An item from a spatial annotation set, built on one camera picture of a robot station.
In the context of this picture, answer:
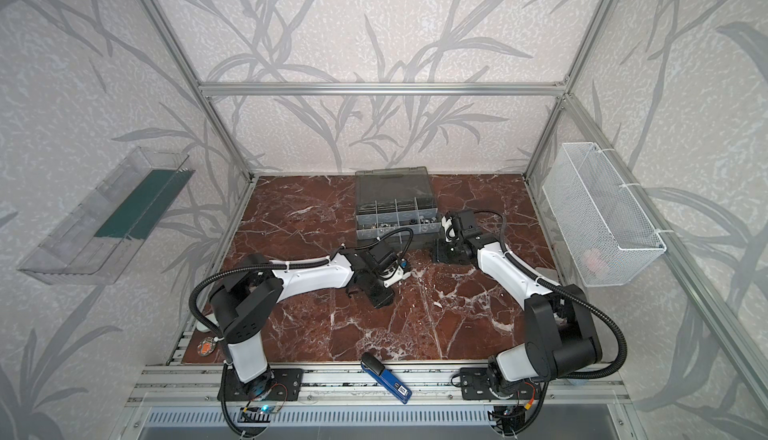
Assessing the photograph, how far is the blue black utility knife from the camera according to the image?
0.72m

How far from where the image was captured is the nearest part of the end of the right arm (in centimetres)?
64

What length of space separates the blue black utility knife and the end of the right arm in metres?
0.31
